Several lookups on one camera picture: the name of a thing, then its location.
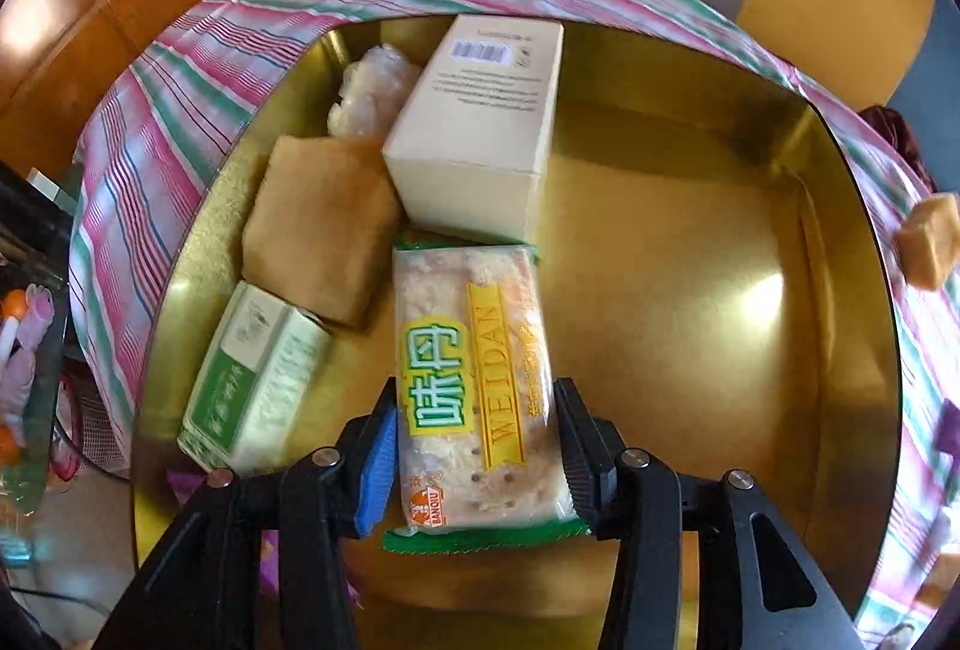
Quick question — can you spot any clear white item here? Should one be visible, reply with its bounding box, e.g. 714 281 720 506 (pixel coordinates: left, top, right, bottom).
326 44 425 142

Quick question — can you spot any dark red cloth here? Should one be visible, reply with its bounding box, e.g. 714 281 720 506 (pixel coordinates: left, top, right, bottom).
859 106 935 193

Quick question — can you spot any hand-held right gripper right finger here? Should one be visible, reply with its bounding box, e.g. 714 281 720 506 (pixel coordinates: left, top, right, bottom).
553 378 867 650

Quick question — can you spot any green and white box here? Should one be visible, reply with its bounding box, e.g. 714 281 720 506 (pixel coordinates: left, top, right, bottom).
178 280 333 477

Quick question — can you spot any purple packet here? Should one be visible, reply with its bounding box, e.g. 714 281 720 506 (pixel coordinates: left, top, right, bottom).
934 399 960 460

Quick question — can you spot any gold metal tin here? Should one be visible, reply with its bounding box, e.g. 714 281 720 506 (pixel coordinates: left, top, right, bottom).
131 16 901 650

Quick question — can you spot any striped tablecloth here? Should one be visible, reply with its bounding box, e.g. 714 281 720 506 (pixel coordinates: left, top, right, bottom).
67 0 960 650

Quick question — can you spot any large yellow sponge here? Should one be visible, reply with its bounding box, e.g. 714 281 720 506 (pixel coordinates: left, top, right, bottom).
241 136 410 330

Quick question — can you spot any cream cardboard box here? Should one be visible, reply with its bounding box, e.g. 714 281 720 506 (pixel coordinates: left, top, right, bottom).
381 16 565 244

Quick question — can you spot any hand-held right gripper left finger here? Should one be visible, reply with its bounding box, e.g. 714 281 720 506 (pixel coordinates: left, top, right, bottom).
94 378 398 650

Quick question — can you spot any cracker packet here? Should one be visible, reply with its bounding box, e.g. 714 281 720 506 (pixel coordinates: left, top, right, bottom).
382 230 590 553

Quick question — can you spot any small yellow sponge block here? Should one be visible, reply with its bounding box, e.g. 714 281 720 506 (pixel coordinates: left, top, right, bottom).
896 192 960 291

